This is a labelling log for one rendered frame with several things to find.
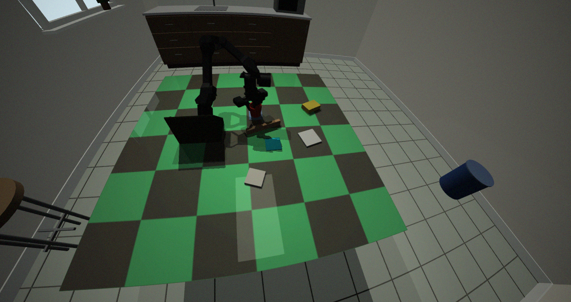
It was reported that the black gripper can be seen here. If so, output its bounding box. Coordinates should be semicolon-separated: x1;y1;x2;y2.
233;86;268;111

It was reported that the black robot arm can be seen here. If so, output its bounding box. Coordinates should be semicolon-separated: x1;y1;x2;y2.
195;35;271;116

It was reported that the red cup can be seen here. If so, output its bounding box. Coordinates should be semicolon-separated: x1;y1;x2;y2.
249;102;262;118

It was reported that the yellow rectangular block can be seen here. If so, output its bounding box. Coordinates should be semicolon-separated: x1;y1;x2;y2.
301;100;321;114

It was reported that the brown wooden bar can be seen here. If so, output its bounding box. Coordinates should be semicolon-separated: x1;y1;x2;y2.
246;119;281;135

